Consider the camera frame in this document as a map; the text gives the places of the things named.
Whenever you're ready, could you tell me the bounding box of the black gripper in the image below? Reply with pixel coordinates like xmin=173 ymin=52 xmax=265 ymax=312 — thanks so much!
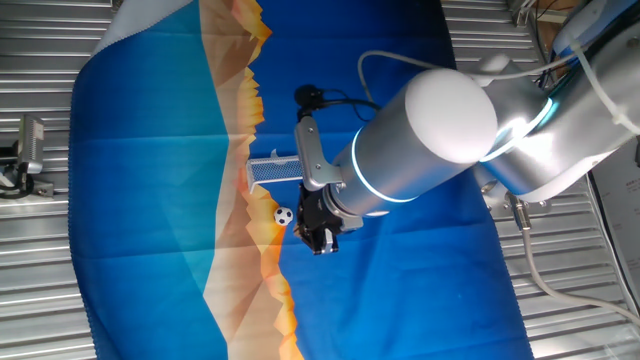
xmin=294 ymin=187 xmax=364 ymax=255

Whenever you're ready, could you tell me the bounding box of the small black white soccer ball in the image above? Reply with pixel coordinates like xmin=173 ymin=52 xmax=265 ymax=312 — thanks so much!
xmin=273 ymin=206 xmax=295 ymax=227

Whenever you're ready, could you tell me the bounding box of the white mesh toy goal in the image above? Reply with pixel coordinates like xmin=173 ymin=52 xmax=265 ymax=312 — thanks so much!
xmin=245 ymin=154 xmax=305 ymax=195

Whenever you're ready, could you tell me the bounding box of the blue mountain print cloth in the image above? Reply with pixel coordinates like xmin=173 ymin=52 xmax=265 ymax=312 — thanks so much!
xmin=68 ymin=0 xmax=535 ymax=360

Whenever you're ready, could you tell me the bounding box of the printed cardboard box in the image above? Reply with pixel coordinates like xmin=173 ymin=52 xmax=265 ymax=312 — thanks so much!
xmin=592 ymin=154 xmax=640 ymax=301

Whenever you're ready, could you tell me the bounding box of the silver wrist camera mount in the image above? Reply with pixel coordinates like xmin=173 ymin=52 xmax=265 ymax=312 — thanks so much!
xmin=293 ymin=115 xmax=346 ymax=193

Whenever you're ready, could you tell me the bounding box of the thick grey base cable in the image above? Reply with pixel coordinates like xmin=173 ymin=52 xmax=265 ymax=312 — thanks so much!
xmin=505 ymin=192 xmax=640 ymax=327

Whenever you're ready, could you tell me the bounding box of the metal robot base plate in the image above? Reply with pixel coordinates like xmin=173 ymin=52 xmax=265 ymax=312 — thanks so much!
xmin=482 ymin=182 xmax=552 ymax=220

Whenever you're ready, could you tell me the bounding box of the grey camera on stand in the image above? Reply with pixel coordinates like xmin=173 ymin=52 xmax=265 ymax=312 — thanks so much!
xmin=17 ymin=114 xmax=45 ymax=175

